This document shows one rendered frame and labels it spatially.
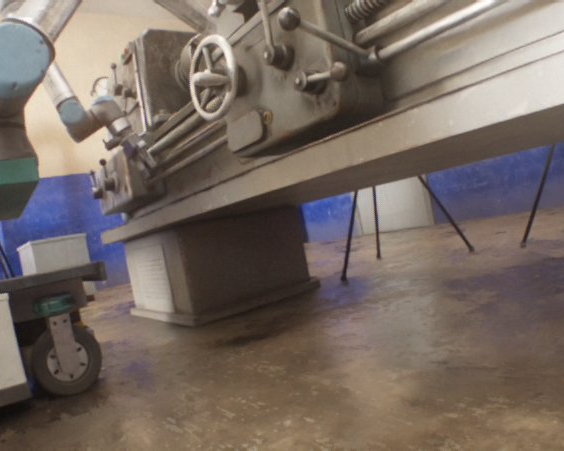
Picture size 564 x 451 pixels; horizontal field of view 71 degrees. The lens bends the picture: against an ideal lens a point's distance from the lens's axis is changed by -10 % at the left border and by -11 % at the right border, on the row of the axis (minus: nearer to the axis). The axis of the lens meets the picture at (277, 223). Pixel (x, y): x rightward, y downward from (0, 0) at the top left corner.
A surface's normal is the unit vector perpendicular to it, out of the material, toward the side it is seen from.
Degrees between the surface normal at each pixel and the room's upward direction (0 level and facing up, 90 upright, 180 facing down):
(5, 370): 90
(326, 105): 90
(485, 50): 90
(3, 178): 90
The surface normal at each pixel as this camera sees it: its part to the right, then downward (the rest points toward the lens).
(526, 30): -0.79, 0.15
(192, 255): 0.59, -0.12
